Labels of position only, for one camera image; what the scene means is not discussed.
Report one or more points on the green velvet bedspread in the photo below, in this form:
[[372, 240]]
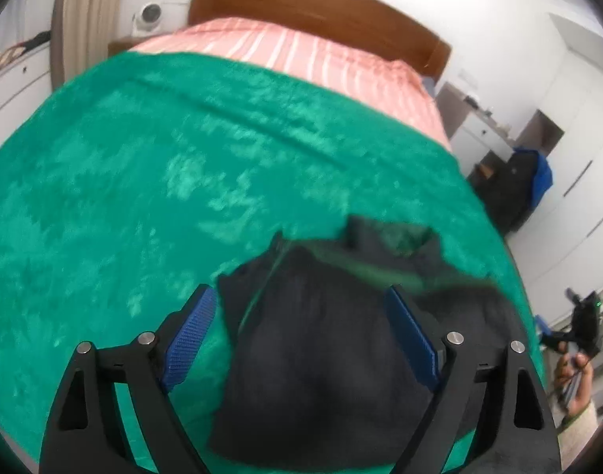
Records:
[[151, 174]]

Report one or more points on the blue garment on chair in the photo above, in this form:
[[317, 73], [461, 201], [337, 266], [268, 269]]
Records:
[[542, 179]]

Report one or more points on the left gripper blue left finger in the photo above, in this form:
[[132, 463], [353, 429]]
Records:
[[182, 334]]

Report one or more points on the black puffer jacket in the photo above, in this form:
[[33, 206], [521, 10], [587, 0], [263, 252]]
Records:
[[317, 381]]

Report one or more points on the white wardrobe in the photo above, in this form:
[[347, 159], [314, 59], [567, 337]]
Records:
[[561, 245]]

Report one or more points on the person right hand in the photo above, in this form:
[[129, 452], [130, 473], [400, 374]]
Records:
[[568, 368]]

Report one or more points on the braided rope item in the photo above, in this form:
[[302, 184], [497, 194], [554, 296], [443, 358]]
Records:
[[11, 54]]

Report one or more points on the brown wooden headboard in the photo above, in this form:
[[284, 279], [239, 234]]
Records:
[[368, 25]]

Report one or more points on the cream sweater right forearm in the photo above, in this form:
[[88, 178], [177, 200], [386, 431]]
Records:
[[574, 433]]

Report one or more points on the black coat on chair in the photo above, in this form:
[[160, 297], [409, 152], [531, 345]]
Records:
[[507, 192]]

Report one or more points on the white bedside cabinet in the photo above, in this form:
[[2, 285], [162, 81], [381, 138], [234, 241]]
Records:
[[474, 137]]

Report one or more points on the beige curtain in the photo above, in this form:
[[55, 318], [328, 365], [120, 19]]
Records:
[[81, 31]]

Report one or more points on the pink striped bed sheet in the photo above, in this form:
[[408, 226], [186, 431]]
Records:
[[390, 87]]

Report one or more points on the white low drawer cabinet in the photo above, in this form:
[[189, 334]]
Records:
[[24, 85]]

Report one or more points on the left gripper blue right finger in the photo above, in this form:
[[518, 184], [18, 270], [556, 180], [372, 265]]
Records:
[[416, 332]]

